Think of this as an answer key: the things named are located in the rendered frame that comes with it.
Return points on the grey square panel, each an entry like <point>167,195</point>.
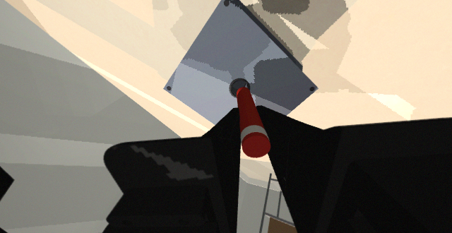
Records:
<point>234,50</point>

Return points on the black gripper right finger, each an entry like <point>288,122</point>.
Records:
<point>310,163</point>

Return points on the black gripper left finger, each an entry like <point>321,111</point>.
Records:
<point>211,160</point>

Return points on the dark red peg with white band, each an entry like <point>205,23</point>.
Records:
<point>254,139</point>

